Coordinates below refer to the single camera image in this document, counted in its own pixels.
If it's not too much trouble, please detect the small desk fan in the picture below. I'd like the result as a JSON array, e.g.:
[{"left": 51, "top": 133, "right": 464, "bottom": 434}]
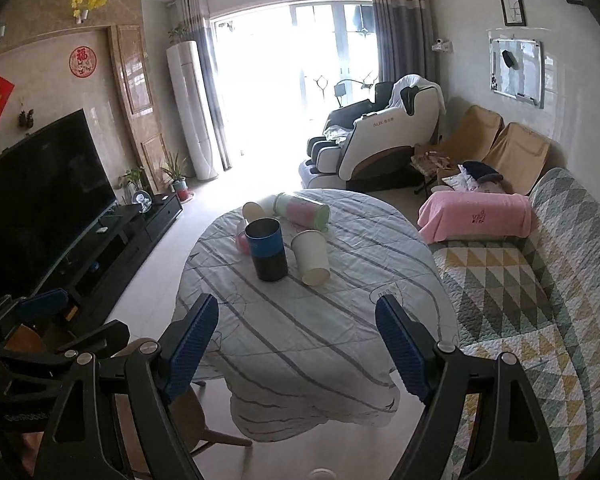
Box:
[{"left": 132, "top": 190, "right": 152, "bottom": 214}]

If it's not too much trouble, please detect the brown sofa cushion right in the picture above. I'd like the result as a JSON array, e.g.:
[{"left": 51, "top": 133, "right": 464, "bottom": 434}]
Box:
[{"left": 482, "top": 122, "right": 550, "bottom": 195}]

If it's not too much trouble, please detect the grey curtain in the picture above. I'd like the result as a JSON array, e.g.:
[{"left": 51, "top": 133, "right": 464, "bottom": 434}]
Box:
[
  {"left": 175, "top": 0, "right": 232, "bottom": 171},
  {"left": 372, "top": 0, "right": 437, "bottom": 81}
]

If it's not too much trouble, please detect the pink green clear cup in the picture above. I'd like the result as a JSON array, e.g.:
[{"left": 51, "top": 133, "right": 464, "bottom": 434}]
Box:
[{"left": 274, "top": 193, "right": 330, "bottom": 232}]

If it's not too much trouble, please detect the striped white table cloth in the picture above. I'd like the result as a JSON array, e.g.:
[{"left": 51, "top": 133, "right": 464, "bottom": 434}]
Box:
[{"left": 174, "top": 190, "right": 460, "bottom": 442}]

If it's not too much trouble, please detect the grey curtain right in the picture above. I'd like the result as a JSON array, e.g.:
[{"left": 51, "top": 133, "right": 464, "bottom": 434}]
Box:
[{"left": 372, "top": 0, "right": 437, "bottom": 81}]

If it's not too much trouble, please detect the cream paper cup far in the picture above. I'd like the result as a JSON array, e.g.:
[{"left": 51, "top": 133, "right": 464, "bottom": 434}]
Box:
[{"left": 242, "top": 195, "right": 277, "bottom": 222}]

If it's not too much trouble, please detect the grey curtain left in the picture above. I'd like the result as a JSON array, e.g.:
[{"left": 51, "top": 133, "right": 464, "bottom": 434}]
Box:
[{"left": 175, "top": 0, "right": 232, "bottom": 171}]

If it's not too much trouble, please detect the patterned quilt sofa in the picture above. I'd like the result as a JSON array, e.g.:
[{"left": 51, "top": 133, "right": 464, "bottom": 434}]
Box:
[{"left": 430, "top": 168, "right": 600, "bottom": 479}]

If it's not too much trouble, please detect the white standing air conditioner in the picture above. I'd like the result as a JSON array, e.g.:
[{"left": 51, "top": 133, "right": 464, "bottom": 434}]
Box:
[{"left": 166, "top": 40, "right": 219, "bottom": 181}]

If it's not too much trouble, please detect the red round wall decoration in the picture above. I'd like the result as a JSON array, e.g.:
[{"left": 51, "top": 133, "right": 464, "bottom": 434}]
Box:
[{"left": 69, "top": 46, "right": 97, "bottom": 79}]

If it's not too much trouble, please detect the potted plant red pot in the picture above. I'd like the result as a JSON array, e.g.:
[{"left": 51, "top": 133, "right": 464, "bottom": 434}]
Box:
[{"left": 161, "top": 152, "right": 192, "bottom": 203}]

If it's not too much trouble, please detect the brown sofa cushion left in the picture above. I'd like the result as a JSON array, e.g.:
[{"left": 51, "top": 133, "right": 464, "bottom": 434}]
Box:
[{"left": 438, "top": 105, "right": 504, "bottom": 164}]

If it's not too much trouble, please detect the white massage chair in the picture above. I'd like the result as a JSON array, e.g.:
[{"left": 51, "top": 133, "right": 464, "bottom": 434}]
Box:
[{"left": 299, "top": 74, "right": 445, "bottom": 191}]

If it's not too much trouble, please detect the wooden chair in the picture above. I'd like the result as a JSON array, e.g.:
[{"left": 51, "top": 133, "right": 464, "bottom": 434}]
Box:
[{"left": 6, "top": 325, "right": 252, "bottom": 478}]

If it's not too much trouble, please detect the wall whiteboard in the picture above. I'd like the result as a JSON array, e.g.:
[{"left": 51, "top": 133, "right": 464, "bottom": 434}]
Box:
[{"left": 490, "top": 38, "right": 544, "bottom": 108}]

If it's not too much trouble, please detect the brown sofa cushion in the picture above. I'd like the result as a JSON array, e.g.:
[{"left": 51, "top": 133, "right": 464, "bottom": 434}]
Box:
[
  {"left": 438, "top": 105, "right": 504, "bottom": 164},
  {"left": 482, "top": 122, "right": 550, "bottom": 195}
]

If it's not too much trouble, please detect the blue black tin can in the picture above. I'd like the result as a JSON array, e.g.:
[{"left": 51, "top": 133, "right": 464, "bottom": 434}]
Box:
[{"left": 245, "top": 218, "right": 288, "bottom": 282}]

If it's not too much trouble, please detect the white paper cup near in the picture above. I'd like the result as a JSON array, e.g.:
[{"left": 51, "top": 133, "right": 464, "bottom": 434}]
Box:
[{"left": 291, "top": 230, "right": 330, "bottom": 286}]

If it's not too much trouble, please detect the pink plastic cup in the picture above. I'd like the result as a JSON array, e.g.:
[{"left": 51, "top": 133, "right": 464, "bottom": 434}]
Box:
[{"left": 235, "top": 219, "right": 250, "bottom": 256}]

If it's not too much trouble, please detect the framed picture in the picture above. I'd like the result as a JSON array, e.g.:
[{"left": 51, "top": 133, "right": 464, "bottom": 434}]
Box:
[{"left": 500, "top": 0, "right": 527, "bottom": 27}]

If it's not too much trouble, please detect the pink towel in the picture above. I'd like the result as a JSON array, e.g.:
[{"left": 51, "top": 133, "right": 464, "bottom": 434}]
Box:
[{"left": 417, "top": 191, "right": 532, "bottom": 244}]

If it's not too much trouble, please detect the small folding side table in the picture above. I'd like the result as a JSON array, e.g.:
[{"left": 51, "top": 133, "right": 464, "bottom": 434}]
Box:
[{"left": 411, "top": 145, "right": 460, "bottom": 195}]

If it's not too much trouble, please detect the black television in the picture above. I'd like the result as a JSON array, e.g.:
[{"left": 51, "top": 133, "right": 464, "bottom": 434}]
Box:
[{"left": 0, "top": 110, "right": 116, "bottom": 298}]

